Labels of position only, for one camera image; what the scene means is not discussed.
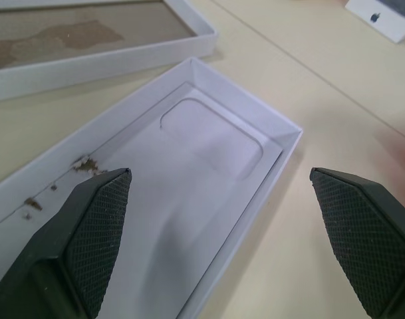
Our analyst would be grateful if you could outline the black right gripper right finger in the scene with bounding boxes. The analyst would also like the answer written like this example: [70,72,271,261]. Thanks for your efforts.
[309,166,405,319]

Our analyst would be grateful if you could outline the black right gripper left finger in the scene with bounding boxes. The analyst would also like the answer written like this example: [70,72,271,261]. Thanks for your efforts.
[0,167,133,319]

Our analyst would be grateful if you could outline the white phone box base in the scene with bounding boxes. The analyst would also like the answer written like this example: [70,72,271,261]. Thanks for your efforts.
[0,56,305,319]

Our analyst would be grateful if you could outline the white phone box lid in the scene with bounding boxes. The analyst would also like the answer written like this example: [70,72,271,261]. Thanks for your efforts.
[0,0,217,103]

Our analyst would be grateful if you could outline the small white logo box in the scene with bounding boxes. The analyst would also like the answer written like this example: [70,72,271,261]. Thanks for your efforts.
[344,0,405,43]

